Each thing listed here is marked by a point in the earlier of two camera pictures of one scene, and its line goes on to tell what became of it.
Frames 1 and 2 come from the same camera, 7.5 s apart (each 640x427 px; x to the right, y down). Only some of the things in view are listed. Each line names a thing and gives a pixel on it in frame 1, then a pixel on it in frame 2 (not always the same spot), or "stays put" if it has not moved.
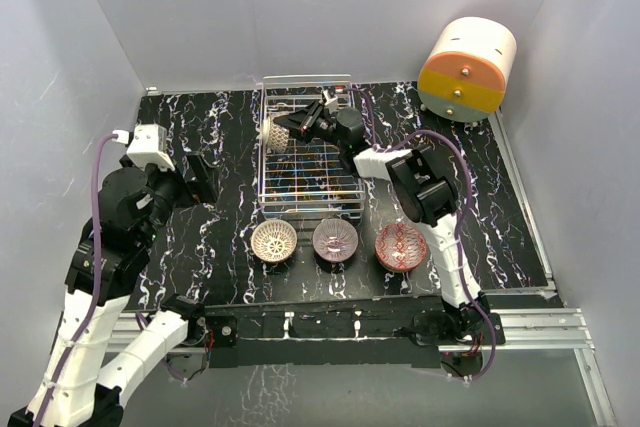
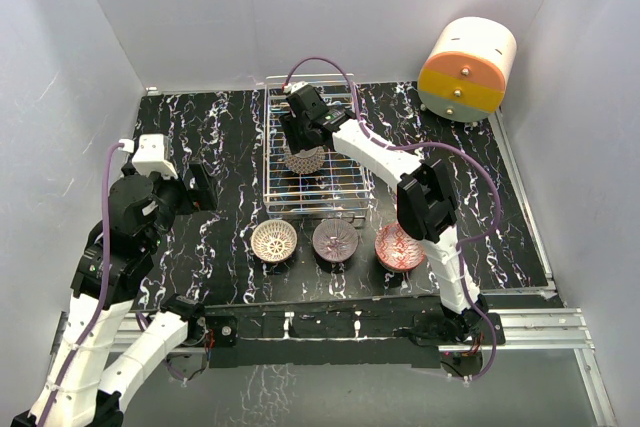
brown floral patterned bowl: x=274 y=136 to x=307 y=161
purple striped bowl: x=335 y=240 stays put
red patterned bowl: x=400 y=246 stays put
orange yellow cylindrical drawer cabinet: x=463 y=78 stays put
